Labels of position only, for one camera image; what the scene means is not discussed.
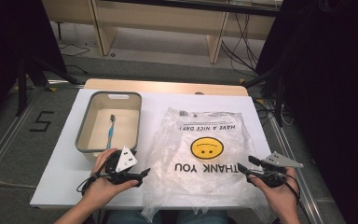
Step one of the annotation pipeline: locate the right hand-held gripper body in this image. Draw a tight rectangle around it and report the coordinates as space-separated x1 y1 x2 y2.
246 150 305 189

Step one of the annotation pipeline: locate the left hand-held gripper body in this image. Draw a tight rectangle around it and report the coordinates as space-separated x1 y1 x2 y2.
104 145 142 187

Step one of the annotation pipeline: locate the blue grey toothbrush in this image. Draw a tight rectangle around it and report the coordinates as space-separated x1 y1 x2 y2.
105 113 117 150

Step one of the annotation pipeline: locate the clear plastic bag yellow smiley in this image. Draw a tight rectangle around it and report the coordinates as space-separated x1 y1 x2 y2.
141 106 275 224

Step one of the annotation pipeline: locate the beige basket grey rim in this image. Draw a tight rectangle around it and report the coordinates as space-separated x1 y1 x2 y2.
75 90 144 163

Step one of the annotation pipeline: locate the person's left hand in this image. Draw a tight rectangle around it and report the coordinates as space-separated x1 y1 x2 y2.
82 147 140 208

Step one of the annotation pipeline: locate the person's right hand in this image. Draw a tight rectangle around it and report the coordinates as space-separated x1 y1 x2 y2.
248 166 301 220

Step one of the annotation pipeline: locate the black tripod stand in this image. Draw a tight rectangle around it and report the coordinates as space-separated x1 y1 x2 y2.
14 55 79 117
242 65 286 128

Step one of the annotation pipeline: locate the white smiley shopping bag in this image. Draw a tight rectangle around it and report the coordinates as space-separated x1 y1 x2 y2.
83 77 250 97

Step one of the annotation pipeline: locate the black curtain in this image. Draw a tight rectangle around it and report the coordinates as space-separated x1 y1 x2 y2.
254 0 358 224
0 0 68 132

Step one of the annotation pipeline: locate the metal floor rail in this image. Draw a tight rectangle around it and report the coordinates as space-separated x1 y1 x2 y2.
265 99 325 224
0 88 43 189

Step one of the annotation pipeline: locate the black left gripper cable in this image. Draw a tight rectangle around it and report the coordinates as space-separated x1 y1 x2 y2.
76 172 107 197

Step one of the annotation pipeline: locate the bundle of black cables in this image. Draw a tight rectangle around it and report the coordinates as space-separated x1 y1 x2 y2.
221 12 259 75

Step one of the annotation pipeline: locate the black floor cable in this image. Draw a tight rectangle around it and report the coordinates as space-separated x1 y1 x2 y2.
58 42 91 76

